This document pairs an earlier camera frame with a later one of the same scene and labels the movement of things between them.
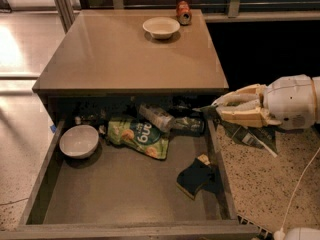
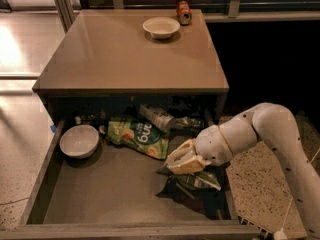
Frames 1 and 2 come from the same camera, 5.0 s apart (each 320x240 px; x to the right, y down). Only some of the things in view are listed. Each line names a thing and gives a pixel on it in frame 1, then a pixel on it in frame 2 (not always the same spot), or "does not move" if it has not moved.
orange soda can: x=183 y=12 does not move
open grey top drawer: x=130 y=174 does not move
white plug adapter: x=280 y=235 does not move
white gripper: x=288 y=100 → x=210 y=145
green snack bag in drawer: x=139 y=134 does not move
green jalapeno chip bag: x=262 y=137 → x=199 y=179
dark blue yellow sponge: x=200 y=173 → x=210 y=203
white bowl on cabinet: x=161 y=27 does not move
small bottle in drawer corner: x=78 y=120 does not move
